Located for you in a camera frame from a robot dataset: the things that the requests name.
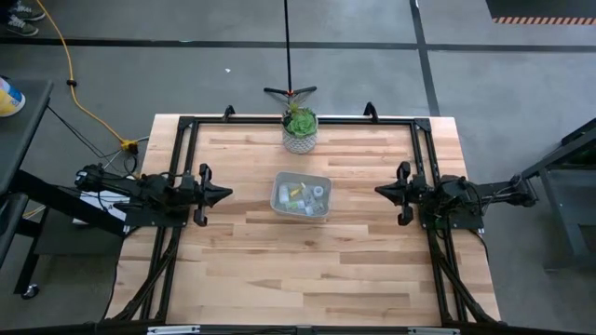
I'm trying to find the white paper sheet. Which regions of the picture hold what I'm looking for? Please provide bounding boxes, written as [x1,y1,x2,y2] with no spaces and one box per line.
[71,188,129,227]

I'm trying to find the yellow extension cable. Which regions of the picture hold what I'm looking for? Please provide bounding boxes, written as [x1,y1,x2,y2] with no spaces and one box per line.
[34,0,141,155]

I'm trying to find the thin black floor cable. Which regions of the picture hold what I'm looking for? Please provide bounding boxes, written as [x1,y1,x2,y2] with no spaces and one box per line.
[46,105,139,177]

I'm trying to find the silver metal bracket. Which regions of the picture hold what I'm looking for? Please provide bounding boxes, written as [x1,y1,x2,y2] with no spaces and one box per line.
[408,327,462,335]
[146,325,202,335]

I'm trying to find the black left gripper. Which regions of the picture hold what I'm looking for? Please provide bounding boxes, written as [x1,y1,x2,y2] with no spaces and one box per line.
[178,162,234,228]

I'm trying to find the black side table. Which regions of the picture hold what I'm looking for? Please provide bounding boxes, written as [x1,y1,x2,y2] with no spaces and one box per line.
[0,78,129,300]

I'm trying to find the black metal table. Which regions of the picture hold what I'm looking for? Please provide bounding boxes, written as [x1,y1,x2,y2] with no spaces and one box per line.
[512,118,596,272]

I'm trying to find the yellow blue white canister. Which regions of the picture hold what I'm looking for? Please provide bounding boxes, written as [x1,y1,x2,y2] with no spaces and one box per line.
[0,76,27,118]

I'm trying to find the grey plastic basket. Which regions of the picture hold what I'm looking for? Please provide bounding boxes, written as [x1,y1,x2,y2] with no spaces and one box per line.
[269,170,333,221]

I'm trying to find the person's grey sneaker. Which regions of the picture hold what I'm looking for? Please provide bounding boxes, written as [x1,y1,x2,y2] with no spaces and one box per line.
[10,0,47,22]
[4,13,40,38]

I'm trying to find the black metal table frame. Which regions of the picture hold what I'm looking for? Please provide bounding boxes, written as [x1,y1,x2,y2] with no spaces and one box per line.
[105,114,502,327]

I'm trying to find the black mat orange striped edge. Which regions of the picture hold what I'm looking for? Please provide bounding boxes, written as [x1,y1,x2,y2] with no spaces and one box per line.
[484,0,596,26]

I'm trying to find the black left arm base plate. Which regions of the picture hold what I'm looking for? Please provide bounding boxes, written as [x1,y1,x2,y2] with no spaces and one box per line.
[121,204,193,230]

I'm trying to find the black tripod stand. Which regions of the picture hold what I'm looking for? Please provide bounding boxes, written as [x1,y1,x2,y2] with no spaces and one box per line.
[263,0,318,106]

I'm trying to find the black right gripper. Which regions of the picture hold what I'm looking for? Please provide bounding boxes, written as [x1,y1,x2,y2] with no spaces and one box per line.
[374,160,427,228]

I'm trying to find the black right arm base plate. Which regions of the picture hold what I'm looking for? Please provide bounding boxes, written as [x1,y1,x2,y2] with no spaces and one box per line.
[416,192,486,233]

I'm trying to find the succulent in white pot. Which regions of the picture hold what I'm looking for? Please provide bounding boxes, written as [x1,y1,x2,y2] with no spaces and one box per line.
[280,104,320,155]

